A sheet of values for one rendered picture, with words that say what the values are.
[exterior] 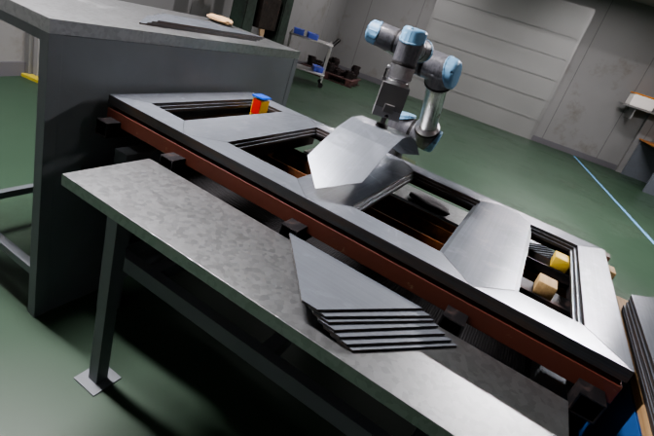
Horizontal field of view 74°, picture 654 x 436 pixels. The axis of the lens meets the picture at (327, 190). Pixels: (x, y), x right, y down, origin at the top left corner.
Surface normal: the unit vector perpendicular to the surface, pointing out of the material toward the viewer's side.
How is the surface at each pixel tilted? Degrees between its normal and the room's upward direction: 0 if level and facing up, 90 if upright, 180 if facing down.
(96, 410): 0
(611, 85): 90
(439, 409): 0
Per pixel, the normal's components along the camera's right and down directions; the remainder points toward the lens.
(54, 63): 0.83, 0.43
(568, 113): -0.33, 0.27
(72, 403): 0.29, -0.88
